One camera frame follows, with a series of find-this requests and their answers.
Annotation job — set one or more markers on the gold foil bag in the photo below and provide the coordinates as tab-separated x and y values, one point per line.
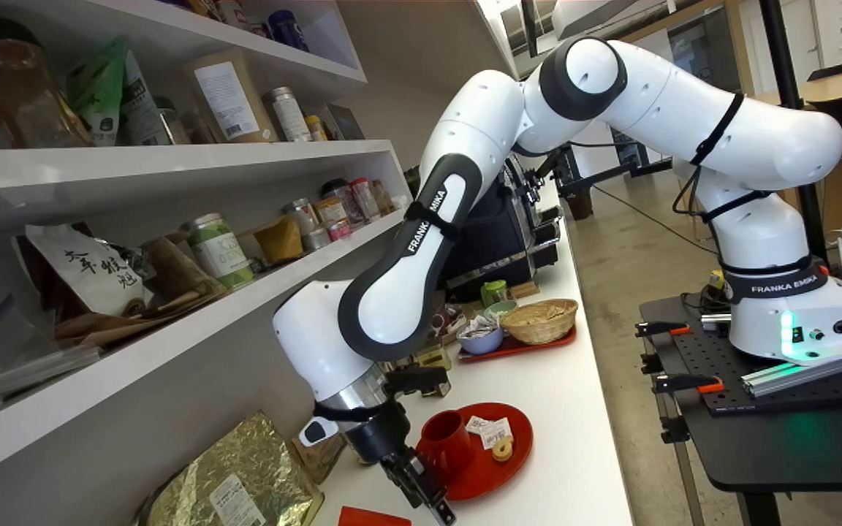
247	477

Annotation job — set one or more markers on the white paper bag with writing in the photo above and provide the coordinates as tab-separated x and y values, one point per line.
92	266

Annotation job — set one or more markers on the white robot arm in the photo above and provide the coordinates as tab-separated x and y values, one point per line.
744	157

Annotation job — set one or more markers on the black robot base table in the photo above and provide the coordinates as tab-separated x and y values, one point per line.
746	446

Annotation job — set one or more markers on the red plate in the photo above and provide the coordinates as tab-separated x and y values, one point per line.
504	437

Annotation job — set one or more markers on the orange pack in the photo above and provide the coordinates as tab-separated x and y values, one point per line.
352	515

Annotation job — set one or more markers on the white wall shelf unit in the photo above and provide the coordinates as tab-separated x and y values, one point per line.
115	417

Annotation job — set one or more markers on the wicker basket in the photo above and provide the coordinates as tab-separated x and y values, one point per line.
542	323

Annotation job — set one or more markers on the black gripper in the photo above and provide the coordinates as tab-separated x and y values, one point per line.
382	440

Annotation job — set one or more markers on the red mug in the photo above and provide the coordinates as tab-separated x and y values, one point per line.
446	446

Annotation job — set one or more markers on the green lid jar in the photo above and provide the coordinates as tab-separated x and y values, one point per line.
221	250

